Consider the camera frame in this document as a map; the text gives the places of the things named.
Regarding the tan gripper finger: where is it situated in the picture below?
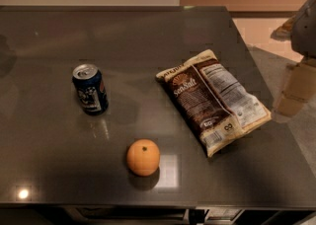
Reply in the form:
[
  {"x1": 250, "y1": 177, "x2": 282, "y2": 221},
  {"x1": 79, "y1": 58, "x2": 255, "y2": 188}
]
[
  {"x1": 271, "y1": 16, "x2": 295, "y2": 41},
  {"x1": 273, "y1": 58, "x2": 316, "y2": 117}
]

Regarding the brown sea salt chip bag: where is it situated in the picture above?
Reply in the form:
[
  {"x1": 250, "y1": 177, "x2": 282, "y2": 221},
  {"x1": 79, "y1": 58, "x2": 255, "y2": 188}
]
[{"x1": 156, "y1": 49, "x2": 271, "y2": 157}]

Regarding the orange fruit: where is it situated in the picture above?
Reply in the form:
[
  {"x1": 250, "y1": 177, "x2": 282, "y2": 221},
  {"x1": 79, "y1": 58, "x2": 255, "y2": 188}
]
[{"x1": 126, "y1": 139, "x2": 160, "y2": 177}]

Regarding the blue soda can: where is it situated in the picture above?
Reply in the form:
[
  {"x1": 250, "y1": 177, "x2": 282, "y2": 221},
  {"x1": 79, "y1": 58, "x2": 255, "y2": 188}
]
[{"x1": 72, "y1": 64, "x2": 109, "y2": 115}]

